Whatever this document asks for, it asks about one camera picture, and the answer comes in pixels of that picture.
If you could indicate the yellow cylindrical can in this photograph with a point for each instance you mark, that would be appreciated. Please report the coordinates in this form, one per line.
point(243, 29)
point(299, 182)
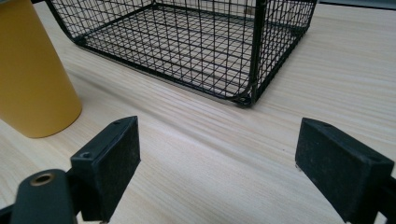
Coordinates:
point(29, 71)

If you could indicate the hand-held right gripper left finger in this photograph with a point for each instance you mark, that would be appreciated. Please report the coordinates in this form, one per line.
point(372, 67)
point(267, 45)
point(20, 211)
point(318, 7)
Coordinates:
point(107, 174)

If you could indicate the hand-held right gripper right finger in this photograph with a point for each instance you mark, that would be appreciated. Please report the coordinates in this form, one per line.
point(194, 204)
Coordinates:
point(339, 168)

